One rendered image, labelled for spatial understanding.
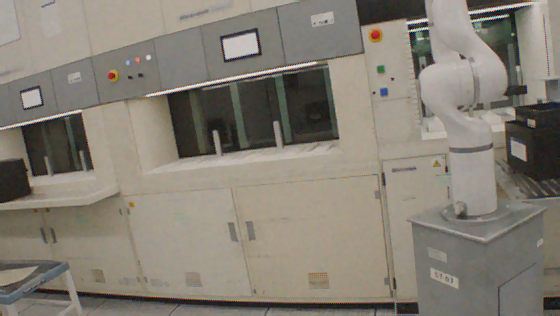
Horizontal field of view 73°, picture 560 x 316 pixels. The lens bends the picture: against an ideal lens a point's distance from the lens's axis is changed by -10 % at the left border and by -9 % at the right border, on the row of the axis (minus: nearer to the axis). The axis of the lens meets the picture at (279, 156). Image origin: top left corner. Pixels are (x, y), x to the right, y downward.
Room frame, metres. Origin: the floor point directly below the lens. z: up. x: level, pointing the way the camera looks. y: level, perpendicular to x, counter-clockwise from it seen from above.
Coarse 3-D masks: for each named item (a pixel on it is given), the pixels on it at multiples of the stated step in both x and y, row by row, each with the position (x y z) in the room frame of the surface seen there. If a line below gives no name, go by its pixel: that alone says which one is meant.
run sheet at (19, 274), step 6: (6, 270) 2.05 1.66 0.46; (12, 270) 2.04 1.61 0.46; (18, 270) 2.03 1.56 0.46; (24, 270) 2.01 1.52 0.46; (30, 270) 2.00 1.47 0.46; (0, 276) 1.97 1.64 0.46; (6, 276) 1.95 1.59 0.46; (12, 276) 1.94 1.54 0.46; (18, 276) 1.93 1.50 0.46; (24, 276) 1.92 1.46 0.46; (0, 282) 1.87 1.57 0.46; (6, 282) 1.86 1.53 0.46; (12, 282) 1.84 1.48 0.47
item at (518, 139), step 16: (512, 128) 1.38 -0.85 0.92; (544, 128) 1.20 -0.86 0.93; (512, 144) 1.39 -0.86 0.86; (528, 144) 1.25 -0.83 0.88; (544, 144) 1.20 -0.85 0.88; (512, 160) 1.41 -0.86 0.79; (528, 160) 1.26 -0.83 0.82; (544, 160) 1.20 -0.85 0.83; (528, 176) 1.26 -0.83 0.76; (544, 176) 1.20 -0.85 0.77
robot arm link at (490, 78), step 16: (448, 0) 1.11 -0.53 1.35; (464, 0) 1.12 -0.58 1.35; (432, 16) 1.17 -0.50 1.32; (448, 16) 1.09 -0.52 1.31; (464, 16) 1.08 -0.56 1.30; (448, 32) 1.08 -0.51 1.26; (464, 32) 1.05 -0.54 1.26; (464, 48) 1.07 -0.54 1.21; (480, 48) 1.02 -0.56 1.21; (480, 64) 1.00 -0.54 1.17; (496, 64) 0.98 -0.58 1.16; (480, 80) 0.98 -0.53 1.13; (496, 80) 0.97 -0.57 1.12; (480, 96) 1.00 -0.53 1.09; (496, 96) 0.99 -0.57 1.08
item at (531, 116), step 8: (536, 80) 1.34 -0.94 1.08; (544, 80) 1.28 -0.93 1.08; (552, 80) 1.30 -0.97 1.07; (552, 88) 1.30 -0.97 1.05; (552, 96) 1.30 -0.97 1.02; (528, 104) 1.43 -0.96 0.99; (536, 104) 1.42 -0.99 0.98; (544, 104) 1.41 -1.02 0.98; (520, 112) 1.38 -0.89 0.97; (528, 112) 1.31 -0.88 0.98; (536, 112) 1.24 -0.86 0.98; (544, 112) 1.22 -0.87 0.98; (552, 112) 1.22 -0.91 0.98; (520, 120) 1.39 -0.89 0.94; (528, 120) 1.31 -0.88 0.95; (536, 120) 1.25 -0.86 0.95; (544, 120) 1.23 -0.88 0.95; (552, 120) 1.22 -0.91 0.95; (528, 128) 1.32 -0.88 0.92; (536, 128) 1.25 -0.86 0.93
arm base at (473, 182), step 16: (464, 160) 1.01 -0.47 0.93; (480, 160) 0.99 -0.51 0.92; (464, 176) 1.01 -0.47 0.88; (480, 176) 0.99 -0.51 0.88; (464, 192) 1.01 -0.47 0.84; (480, 192) 0.99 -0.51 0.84; (496, 192) 1.02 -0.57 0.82; (448, 208) 1.10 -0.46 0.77; (464, 208) 1.01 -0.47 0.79; (480, 208) 0.99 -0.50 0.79; (496, 208) 1.01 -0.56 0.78; (480, 224) 0.96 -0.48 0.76
